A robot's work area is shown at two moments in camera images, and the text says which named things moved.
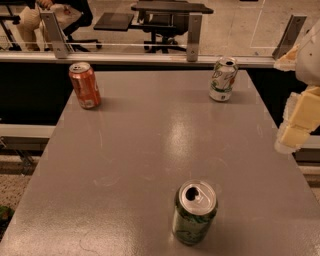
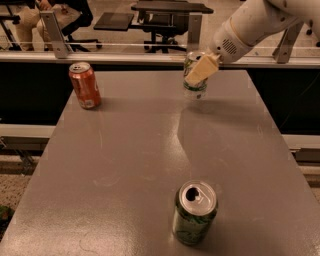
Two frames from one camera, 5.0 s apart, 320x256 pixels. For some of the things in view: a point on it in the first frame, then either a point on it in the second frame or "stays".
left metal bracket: x=60 y=46 stays
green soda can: x=195 y=210 stays
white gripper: x=310 y=61 to x=226 y=42
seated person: x=30 y=20 stays
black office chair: x=167 y=22 stays
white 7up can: x=223 y=76 to x=193 y=92
